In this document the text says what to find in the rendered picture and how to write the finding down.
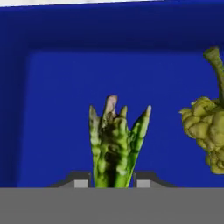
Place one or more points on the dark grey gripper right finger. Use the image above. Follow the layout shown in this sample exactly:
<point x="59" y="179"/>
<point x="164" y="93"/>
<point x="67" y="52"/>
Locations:
<point x="145" y="176"/>

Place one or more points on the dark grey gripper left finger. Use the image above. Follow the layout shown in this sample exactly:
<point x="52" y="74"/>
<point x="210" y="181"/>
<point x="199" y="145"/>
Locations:
<point x="78" y="176"/>

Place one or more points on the green asparagus bunch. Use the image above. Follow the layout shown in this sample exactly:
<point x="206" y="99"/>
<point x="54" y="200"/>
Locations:
<point x="112" y="145"/>

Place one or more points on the blue tray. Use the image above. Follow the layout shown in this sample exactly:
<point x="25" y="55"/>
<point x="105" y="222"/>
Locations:
<point x="73" y="87"/>

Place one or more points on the green grape bunch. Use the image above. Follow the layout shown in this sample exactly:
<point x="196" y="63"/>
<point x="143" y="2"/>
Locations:
<point x="208" y="128"/>

